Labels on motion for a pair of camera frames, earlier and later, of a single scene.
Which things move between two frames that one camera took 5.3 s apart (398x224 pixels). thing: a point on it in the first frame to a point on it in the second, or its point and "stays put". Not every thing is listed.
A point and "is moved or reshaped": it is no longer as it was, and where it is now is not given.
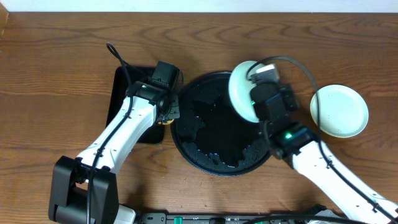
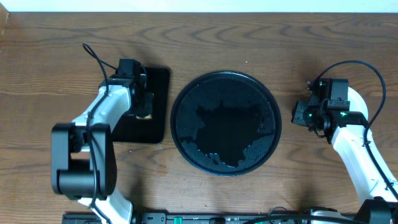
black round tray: (213, 135) stays put
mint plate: (239, 91) to (356, 104)
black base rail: (164, 218) stays put
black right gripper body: (286, 94) to (306, 115)
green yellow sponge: (168, 122) is moved or reshaped
